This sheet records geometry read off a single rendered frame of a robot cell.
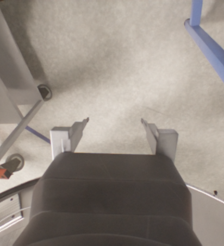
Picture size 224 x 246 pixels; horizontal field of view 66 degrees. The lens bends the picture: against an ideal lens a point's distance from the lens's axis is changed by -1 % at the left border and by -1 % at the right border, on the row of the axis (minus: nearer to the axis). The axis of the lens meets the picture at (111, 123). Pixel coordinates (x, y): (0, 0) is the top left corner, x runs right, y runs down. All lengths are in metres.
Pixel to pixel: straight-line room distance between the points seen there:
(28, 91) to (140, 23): 0.64
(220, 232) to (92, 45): 0.86
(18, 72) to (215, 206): 0.97
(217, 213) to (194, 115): 0.62
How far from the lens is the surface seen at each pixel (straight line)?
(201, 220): 0.62
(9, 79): 1.04
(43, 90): 1.07
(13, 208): 0.75
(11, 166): 1.71
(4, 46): 0.96
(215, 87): 1.04
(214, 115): 1.15
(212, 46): 0.55
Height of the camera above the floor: 0.85
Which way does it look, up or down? 48 degrees down
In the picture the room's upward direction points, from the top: 167 degrees counter-clockwise
